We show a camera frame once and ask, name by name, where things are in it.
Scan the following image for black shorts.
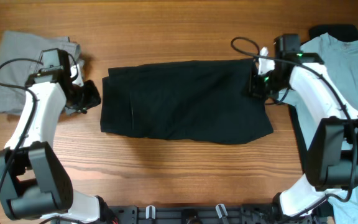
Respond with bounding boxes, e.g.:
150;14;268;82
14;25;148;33
100;59;273;144

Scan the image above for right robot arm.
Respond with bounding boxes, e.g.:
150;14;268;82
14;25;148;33
249;52;358;222

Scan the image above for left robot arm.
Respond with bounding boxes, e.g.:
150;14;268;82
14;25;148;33
0;72;105;223

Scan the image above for folded grey shorts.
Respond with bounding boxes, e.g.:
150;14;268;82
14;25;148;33
0;30;85;115

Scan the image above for light blue t-shirt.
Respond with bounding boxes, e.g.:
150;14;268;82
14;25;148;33
278;32;358;224

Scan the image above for black garment under t-shirt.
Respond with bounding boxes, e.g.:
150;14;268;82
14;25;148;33
288;24;358;172

